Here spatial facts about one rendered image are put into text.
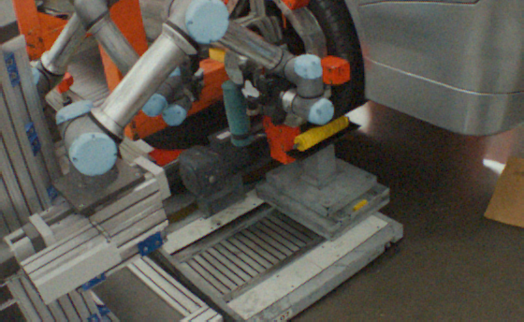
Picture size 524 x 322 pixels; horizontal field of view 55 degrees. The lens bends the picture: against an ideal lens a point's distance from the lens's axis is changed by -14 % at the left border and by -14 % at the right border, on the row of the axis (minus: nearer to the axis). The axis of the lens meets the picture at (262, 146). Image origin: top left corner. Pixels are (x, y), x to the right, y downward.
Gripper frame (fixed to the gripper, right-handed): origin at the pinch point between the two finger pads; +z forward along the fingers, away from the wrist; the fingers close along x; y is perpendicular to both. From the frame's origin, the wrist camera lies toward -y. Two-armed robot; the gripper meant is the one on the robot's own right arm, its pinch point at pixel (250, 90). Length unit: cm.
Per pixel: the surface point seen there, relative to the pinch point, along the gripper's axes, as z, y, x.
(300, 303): -23, -77, 8
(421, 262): -41, -82, -44
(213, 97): 60, -27, -22
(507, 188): -45, -81, -113
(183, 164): 49, -45, 5
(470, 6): -68, 34, -29
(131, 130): 61, -26, 20
